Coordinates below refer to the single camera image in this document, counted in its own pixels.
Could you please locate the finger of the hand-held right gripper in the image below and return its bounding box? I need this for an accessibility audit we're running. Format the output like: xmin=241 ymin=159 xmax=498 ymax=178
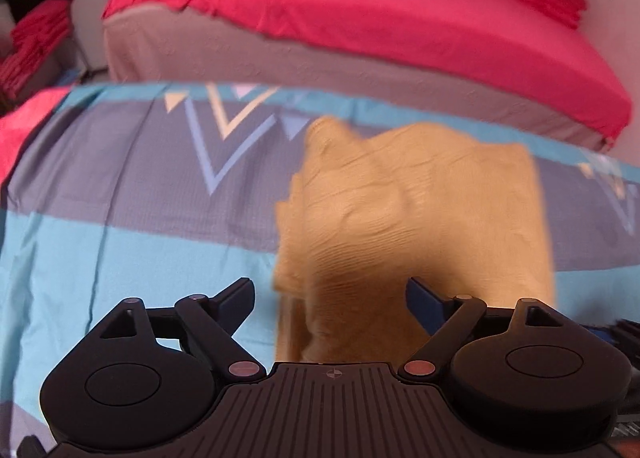
xmin=602 ymin=318 xmax=640 ymax=364

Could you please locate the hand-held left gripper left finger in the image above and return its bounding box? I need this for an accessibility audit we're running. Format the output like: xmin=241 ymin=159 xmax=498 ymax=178
xmin=100 ymin=278 xmax=266 ymax=383

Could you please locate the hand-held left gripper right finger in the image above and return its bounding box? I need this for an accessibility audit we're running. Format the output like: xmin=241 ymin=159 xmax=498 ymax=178
xmin=397 ymin=277 xmax=562 ymax=382

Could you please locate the yellow cable-knit cardigan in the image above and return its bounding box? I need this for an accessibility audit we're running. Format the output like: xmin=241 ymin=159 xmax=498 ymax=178
xmin=270 ymin=117 xmax=557 ymax=364

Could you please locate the blue grey printed blanket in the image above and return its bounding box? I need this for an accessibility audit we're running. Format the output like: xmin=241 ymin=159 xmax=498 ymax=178
xmin=0 ymin=80 xmax=640 ymax=458

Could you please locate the grey patterned mattress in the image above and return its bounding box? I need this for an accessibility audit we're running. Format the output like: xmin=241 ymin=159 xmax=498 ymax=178
xmin=102 ymin=5 xmax=617 ymax=155

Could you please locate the red cloth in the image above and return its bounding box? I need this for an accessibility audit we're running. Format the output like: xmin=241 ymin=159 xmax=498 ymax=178
xmin=0 ymin=87 xmax=72 ymax=180

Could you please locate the bed with red sheet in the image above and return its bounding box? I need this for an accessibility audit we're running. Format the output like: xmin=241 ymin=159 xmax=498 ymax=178
xmin=101 ymin=0 xmax=633 ymax=139

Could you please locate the pile of red towels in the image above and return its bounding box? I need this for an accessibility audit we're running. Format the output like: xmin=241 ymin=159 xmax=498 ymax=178
xmin=0 ymin=0 xmax=74 ymax=100

